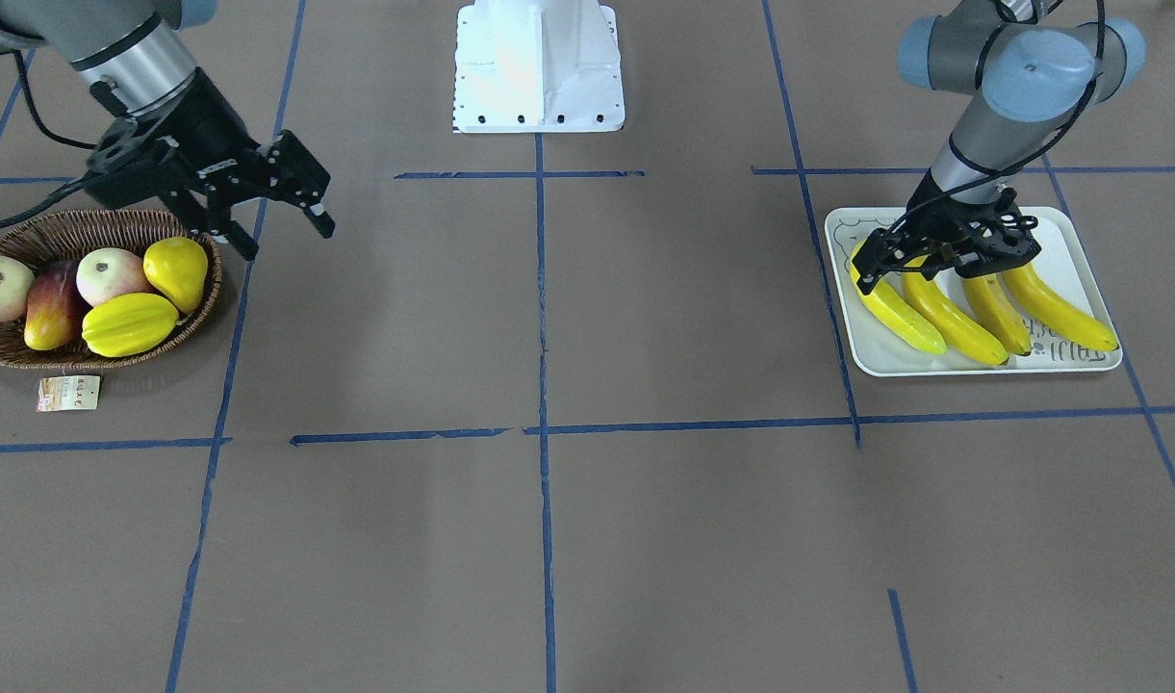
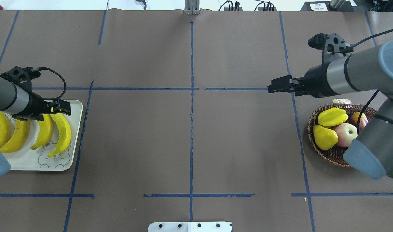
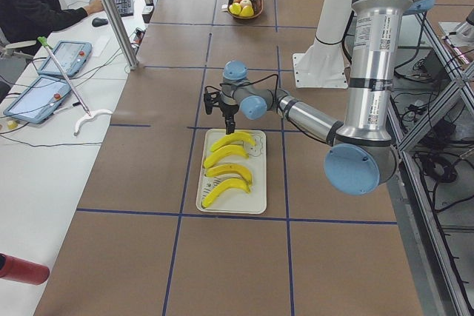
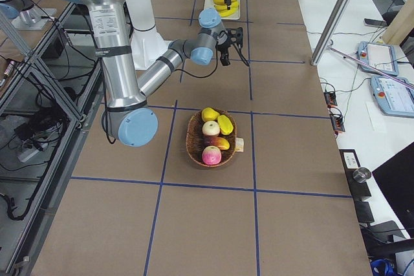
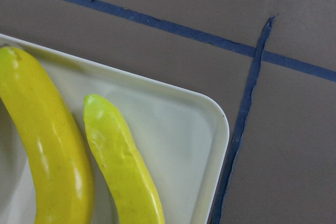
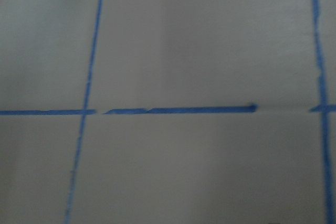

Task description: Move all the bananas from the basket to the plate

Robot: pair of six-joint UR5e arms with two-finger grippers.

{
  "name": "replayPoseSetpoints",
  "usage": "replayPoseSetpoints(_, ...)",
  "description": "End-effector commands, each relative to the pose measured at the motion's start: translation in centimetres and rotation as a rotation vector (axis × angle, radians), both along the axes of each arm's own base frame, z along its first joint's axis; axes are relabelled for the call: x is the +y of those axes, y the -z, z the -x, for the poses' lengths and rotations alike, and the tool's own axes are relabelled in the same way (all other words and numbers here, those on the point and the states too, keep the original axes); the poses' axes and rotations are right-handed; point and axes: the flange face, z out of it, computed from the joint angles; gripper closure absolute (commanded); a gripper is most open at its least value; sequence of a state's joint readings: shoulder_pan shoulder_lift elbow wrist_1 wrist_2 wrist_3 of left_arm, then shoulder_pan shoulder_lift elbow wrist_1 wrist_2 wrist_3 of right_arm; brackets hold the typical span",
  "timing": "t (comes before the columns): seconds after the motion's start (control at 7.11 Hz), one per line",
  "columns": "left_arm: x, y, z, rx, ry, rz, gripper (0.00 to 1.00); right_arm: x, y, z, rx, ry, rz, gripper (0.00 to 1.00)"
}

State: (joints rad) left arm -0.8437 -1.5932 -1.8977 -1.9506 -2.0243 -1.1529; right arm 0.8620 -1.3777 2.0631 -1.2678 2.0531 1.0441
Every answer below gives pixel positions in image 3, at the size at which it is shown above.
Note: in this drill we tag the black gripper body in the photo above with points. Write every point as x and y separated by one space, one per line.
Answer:
228 109

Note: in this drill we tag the yellow banana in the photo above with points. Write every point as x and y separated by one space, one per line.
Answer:
231 169
224 152
230 183
231 138

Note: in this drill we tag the brown wicker basket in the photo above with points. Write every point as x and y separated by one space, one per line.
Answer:
257 6

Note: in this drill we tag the red pink apple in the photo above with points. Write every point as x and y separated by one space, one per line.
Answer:
246 3

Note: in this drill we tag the yellow lemon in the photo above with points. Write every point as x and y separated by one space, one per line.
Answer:
234 9

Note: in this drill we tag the yellow starfruit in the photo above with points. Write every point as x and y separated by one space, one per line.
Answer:
247 12

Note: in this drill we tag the white bear print tray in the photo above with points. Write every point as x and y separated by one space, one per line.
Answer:
236 200

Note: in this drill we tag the black computer mouse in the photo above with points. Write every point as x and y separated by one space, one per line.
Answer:
98 22

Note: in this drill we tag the blue teach pendant far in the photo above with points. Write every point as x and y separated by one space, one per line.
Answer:
72 56

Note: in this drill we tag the blue teach pendant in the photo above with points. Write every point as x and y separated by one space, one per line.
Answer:
38 102
72 56

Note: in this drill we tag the blue teach pendant near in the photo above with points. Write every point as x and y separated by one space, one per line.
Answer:
38 102

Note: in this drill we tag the metal grabber stick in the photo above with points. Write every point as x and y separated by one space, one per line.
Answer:
89 114

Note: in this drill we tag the person in black shirt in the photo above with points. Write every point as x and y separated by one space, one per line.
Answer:
27 20

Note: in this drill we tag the red water bottle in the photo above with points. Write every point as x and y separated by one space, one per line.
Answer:
23 271

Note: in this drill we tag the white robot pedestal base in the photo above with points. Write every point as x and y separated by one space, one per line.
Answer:
322 65

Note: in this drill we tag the aluminium frame post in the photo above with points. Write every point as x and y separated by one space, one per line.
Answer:
120 33

